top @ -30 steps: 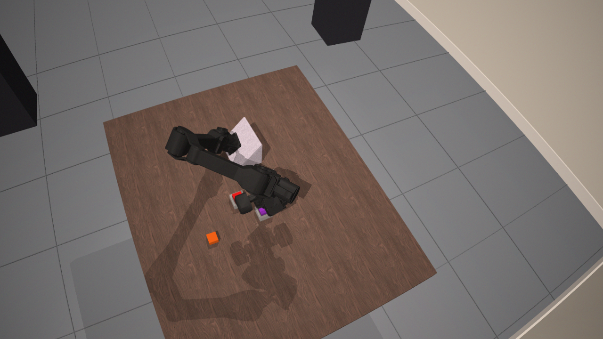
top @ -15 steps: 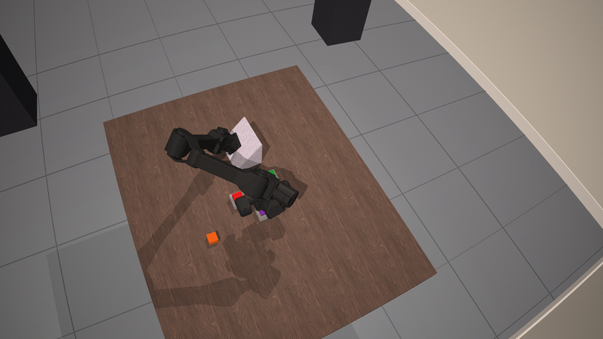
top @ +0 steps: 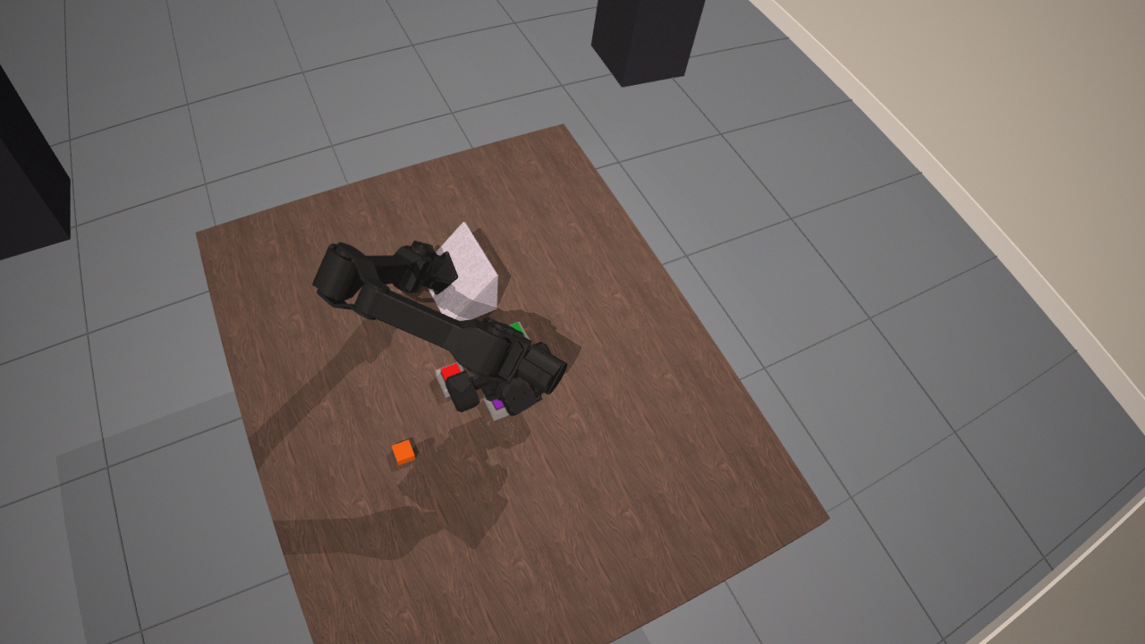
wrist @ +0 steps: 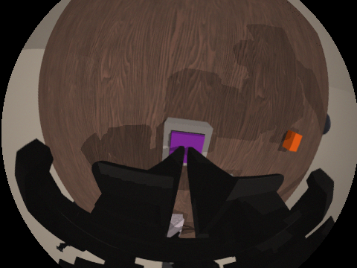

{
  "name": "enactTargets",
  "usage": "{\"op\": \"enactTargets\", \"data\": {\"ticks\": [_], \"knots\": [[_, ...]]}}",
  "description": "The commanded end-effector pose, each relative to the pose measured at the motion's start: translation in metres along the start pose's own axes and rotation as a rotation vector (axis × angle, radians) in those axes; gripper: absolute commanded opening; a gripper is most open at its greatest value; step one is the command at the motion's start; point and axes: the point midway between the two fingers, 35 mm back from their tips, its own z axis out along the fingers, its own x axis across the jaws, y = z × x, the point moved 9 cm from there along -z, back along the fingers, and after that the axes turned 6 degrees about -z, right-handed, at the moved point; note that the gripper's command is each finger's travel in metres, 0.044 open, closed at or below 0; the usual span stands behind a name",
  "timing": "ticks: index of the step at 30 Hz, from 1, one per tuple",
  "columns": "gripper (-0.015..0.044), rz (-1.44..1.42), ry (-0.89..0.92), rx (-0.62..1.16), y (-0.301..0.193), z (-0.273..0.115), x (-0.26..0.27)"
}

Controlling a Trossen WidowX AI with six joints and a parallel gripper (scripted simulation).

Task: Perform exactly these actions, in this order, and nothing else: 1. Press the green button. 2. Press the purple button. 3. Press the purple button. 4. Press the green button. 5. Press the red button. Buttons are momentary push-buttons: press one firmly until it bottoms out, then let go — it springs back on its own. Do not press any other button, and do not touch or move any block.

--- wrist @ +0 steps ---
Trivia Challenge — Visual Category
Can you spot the orange block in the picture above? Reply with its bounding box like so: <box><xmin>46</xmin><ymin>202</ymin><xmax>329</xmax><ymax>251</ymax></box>
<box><xmin>283</xmin><ymin>130</ymin><xmax>303</xmax><ymax>152</ymax></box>

